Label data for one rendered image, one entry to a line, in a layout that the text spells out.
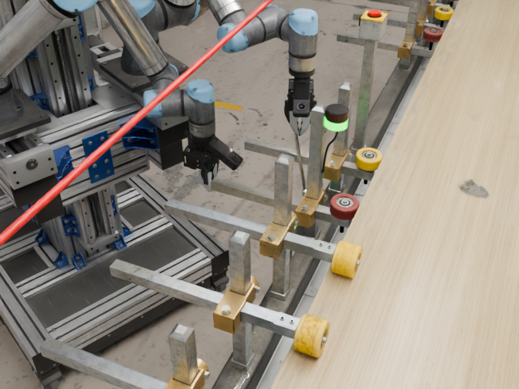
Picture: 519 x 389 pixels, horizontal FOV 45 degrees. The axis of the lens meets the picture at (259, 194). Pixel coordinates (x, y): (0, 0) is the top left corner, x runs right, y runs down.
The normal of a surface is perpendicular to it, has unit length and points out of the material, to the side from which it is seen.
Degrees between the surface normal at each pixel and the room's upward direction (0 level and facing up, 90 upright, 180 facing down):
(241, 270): 90
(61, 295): 0
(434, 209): 0
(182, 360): 90
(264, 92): 0
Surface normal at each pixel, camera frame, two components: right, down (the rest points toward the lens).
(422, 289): 0.00, -0.78
